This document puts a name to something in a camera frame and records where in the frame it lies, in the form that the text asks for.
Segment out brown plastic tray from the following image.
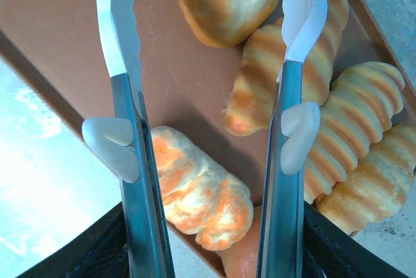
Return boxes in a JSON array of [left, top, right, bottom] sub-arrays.
[[0, 0, 416, 278]]

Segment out spiral cone fake bread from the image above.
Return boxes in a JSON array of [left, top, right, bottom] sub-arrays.
[[302, 62, 407, 205]]

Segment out mottled orange twisted fake bread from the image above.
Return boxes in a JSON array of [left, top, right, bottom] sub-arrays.
[[149, 125, 255, 253]]

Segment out striped croissant fake bread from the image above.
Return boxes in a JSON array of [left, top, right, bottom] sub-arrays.
[[315, 121, 416, 237], [224, 0, 350, 138]]

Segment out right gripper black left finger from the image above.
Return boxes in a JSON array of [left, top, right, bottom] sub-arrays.
[[18, 202, 131, 278]]

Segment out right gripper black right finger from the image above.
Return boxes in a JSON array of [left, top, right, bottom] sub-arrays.
[[303, 205, 411, 278]]

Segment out metal tongs with white tips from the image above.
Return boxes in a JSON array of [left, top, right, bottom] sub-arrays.
[[81, 0, 328, 278]]

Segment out round brown fake bun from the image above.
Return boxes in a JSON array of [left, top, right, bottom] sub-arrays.
[[220, 205, 265, 278]]

